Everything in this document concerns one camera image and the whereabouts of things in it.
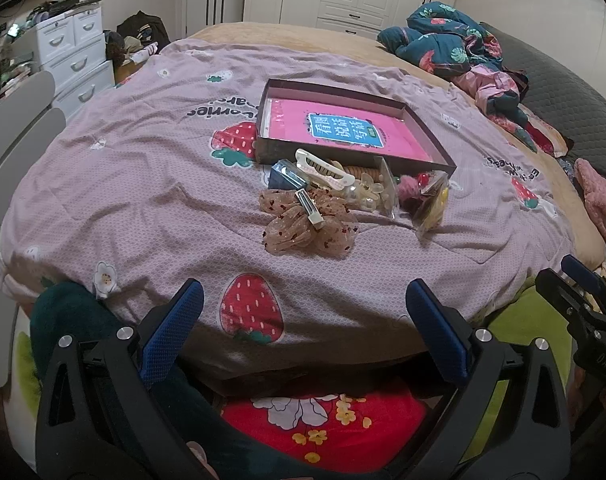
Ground grey padded headboard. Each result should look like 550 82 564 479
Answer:
484 24 606 178

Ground pink fuzzy cloth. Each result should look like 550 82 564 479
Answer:
574 158 606 240

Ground orange spiral hair tie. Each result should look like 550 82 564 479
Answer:
341 162 386 183

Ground red floral garment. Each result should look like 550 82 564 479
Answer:
222 389 430 474

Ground pink strawberry print blanket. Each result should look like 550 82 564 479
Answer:
0 40 574 378

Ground clear bag with earrings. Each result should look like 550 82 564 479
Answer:
373 156 399 220

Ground clear bag yellow hair ties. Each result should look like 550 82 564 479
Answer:
413 171 452 238

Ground grey chair back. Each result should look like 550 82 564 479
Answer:
0 72 65 389

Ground pink pajama garment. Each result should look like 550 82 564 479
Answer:
452 64 528 132

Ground dark cardboard tray box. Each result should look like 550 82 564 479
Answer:
254 79 456 177

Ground teal floral quilt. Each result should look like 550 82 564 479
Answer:
377 1 503 80

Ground pearl hair accessory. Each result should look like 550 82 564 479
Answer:
342 172 381 212

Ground pink pompom hair tie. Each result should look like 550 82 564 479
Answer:
396 173 425 214

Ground black backpack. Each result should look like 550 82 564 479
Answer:
116 11 171 50

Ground pink book in tray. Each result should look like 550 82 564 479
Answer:
261 99 434 162

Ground white drawer cabinet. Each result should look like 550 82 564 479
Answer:
12 0 114 119

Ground white claw hair clip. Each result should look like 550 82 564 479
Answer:
295 148 356 192

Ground small blue plastic box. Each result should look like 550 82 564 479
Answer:
268 159 309 191

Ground dotted mesh bow hair clip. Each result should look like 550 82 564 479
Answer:
259 188 359 259

